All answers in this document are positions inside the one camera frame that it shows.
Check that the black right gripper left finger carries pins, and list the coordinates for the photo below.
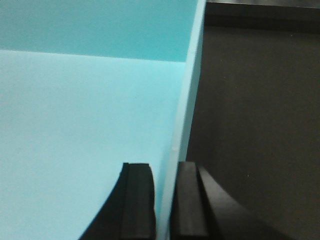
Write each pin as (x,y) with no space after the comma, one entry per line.
(129,211)

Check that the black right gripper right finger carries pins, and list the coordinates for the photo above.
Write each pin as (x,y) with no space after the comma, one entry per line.
(202,210)

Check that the light blue plastic bin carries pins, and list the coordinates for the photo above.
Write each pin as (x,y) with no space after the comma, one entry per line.
(85,86)

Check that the black conveyor belt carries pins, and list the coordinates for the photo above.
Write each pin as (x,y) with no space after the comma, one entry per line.
(256,126)

